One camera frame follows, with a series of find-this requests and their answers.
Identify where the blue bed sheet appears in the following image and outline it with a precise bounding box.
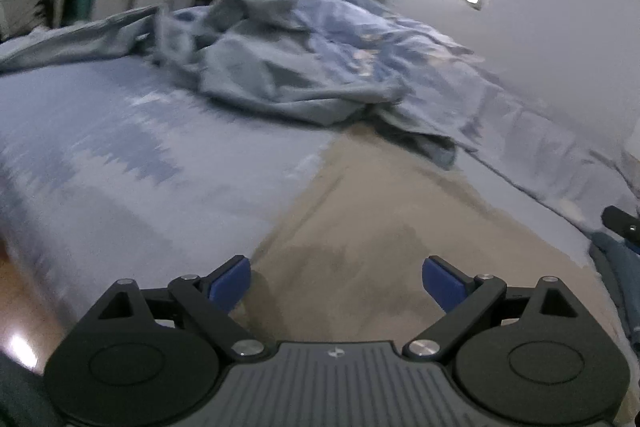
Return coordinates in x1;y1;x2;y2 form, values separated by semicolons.
1;57;394;325

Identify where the grey-blue garment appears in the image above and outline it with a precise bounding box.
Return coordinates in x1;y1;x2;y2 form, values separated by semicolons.
1;0;456;168

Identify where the blue patterned quilt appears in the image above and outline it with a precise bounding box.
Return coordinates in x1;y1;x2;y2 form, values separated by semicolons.
171;0;640;228

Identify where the beige cloth garment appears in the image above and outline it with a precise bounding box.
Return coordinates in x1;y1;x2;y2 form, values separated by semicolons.
234;126;632;423

